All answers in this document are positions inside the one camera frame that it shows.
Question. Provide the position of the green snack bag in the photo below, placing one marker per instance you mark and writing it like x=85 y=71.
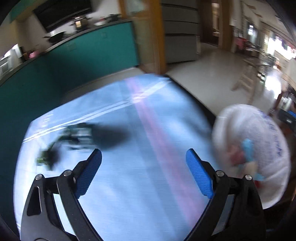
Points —
x=78 y=136

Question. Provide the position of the grey refrigerator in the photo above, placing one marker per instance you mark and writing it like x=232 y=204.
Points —
x=181 y=21

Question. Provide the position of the wooden stool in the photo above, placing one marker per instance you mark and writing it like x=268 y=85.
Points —
x=250 y=76

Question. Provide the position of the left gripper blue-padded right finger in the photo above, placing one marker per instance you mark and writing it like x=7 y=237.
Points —
x=234 y=210

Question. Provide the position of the white bowl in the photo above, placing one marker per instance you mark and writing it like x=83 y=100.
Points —
x=100 y=23

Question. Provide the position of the blue plaid tablecloth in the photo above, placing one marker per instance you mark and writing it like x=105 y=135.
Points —
x=143 y=126

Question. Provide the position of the black wok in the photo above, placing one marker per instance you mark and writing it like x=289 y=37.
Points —
x=55 y=38

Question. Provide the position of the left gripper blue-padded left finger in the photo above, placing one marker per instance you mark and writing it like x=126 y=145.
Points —
x=41 y=220

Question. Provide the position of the white lined trash bin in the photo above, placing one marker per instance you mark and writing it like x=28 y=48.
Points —
x=240 y=121

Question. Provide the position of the pink bowl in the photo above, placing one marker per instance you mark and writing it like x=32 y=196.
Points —
x=33 y=54

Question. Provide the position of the dark cooking pot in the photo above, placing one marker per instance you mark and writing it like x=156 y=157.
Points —
x=113 y=18

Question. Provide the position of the black range hood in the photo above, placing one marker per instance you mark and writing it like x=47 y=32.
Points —
x=54 y=13

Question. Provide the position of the steel stock pot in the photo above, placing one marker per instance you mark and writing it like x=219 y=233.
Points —
x=81 y=23

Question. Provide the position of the green lower cabinets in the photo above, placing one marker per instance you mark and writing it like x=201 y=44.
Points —
x=38 y=86

